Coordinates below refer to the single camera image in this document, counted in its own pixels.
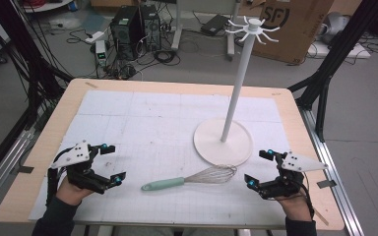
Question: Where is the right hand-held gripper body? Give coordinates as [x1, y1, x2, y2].
[259, 150, 330, 201]

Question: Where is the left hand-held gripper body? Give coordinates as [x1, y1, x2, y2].
[47, 140, 112, 195]

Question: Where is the green-handled wire whisk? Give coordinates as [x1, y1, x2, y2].
[141, 164, 238, 192]

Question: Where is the white utensil hook rack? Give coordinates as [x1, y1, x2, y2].
[192, 15, 282, 168]

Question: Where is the person's left hand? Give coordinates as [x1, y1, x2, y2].
[56, 176, 96, 207]

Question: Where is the person's right hand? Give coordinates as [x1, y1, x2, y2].
[277, 190, 313, 221]

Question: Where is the white grid mat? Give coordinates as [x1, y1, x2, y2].
[28, 89, 304, 230]

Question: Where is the white device with green display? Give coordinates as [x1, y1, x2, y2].
[94, 39, 109, 67]

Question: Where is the white power strip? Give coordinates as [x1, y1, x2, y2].
[84, 30, 106, 45]

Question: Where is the white flat board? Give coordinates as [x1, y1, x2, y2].
[306, 41, 372, 60]

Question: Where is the white stand leg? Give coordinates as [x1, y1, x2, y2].
[225, 0, 241, 62]
[171, 0, 184, 51]

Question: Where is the large black computer tower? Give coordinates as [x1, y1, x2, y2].
[109, 5, 146, 62]

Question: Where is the cardboard box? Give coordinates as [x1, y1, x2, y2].
[251, 0, 335, 65]

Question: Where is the slim black computer tower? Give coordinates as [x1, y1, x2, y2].
[140, 4, 162, 52]

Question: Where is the flat black device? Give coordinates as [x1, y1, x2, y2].
[200, 14, 231, 37]

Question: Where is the grey rounded object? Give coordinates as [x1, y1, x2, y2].
[317, 11, 351, 44]

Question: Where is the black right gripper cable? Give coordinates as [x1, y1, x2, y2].
[299, 172, 317, 220]

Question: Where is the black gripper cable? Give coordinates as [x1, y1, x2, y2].
[45, 147, 75, 207]
[299, 172, 317, 220]

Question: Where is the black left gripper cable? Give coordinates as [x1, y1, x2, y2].
[45, 147, 75, 207]

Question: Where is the aluminium rail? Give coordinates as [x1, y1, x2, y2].
[0, 127, 36, 215]
[299, 107, 366, 236]

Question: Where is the coiled black cable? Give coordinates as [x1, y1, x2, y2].
[153, 48, 182, 67]

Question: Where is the black metal frame with cables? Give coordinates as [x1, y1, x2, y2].
[0, 0, 75, 132]

